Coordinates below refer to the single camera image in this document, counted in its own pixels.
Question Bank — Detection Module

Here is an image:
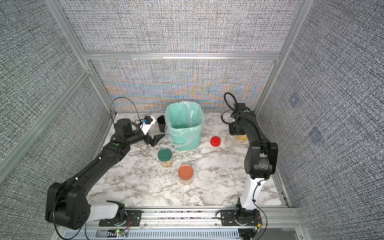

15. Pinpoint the red jar lid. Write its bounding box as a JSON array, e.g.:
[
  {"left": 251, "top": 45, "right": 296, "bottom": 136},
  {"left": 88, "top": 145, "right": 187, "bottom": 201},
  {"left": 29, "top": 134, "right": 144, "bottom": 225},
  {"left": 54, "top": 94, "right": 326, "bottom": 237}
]
[{"left": 210, "top": 136, "right": 221, "bottom": 147}]

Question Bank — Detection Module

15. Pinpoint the orange-lidded peanut jar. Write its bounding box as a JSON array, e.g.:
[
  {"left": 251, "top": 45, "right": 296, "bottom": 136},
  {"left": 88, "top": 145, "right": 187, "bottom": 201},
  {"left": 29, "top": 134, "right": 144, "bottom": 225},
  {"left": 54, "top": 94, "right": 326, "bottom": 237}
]
[{"left": 178, "top": 165, "right": 194, "bottom": 185}]

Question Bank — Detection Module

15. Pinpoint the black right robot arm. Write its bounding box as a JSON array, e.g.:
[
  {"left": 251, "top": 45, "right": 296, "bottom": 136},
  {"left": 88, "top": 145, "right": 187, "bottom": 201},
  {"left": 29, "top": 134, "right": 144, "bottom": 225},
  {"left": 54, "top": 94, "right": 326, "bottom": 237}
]
[{"left": 229, "top": 103, "right": 279, "bottom": 210}]

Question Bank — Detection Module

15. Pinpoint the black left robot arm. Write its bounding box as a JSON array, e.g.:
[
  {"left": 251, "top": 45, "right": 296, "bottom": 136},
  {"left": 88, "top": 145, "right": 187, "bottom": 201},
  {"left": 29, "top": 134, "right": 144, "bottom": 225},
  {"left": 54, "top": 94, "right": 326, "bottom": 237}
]
[{"left": 45, "top": 116, "right": 165, "bottom": 230}]

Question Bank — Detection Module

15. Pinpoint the yellow-rimmed bamboo steamer basket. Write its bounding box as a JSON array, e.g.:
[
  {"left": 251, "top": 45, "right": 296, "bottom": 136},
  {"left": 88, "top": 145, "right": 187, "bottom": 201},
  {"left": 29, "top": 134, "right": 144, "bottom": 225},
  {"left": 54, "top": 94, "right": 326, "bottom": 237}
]
[{"left": 238, "top": 135, "right": 248, "bottom": 141}]

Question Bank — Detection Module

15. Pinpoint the black mug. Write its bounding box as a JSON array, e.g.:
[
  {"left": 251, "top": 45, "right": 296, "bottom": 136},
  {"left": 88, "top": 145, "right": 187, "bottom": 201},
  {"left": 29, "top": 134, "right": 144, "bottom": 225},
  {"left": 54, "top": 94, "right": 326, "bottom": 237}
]
[{"left": 157, "top": 115, "right": 166, "bottom": 133}]

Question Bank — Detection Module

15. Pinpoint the green-lidded peanut jar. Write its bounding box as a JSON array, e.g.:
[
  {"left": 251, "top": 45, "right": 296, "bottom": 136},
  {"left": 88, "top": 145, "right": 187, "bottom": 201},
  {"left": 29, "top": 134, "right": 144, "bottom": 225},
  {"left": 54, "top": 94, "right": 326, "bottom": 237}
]
[{"left": 158, "top": 148, "right": 173, "bottom": 168}]

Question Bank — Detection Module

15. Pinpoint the clear plastic bin liner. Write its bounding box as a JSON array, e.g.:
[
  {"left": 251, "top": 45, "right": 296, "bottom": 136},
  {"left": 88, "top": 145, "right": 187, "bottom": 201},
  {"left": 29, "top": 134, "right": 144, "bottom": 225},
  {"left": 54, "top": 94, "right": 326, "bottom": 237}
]
[{"left": 163, "top": 100, "right": 206, "bottom": 145}]

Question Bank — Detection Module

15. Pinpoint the green plastic trash bin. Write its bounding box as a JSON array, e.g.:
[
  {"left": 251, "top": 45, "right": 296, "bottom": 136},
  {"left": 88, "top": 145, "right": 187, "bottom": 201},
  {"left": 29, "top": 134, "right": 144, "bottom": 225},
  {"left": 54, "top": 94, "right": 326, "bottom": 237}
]
[{"left": 164, "top": 101, "right": 205, "bottom": 152}]

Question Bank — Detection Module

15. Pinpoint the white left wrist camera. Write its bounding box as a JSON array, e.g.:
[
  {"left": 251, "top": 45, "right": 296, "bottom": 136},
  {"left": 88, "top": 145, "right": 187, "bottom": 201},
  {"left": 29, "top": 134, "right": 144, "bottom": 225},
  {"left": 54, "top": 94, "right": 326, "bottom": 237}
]
[{"left": 140, "top": 116, "right": 156, "bottom": 135}]

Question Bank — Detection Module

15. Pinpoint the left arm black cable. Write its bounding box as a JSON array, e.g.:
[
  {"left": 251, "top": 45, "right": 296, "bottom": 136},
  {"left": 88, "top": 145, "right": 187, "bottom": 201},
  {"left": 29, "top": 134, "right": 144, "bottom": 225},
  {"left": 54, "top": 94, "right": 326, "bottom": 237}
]
[{"left": 109, "top": 96, "right": 143, "bottom": 127}]

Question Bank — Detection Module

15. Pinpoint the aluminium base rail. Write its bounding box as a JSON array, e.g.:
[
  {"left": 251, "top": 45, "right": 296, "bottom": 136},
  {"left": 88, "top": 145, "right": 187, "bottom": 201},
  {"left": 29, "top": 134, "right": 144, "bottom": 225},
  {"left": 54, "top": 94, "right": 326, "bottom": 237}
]
[{"left": 54, "top": 206, "right": 310, "bottom": 240}]

